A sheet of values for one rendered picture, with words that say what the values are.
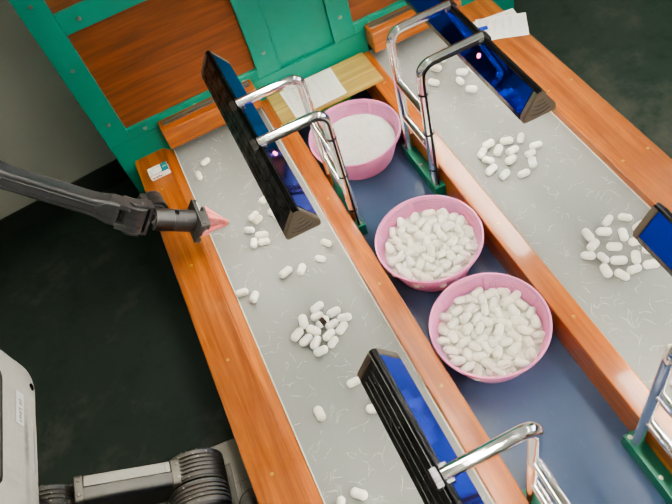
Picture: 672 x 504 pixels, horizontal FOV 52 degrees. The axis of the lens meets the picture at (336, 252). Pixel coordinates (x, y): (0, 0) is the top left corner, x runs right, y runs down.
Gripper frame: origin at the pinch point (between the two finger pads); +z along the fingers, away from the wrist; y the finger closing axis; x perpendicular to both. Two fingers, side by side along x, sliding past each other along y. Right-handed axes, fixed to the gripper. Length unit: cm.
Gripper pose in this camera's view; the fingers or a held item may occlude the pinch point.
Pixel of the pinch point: (225, 222)
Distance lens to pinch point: 183.7
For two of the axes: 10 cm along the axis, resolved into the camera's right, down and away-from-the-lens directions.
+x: -4.0, 7.2, 5.7
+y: -3.9, -7.0, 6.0
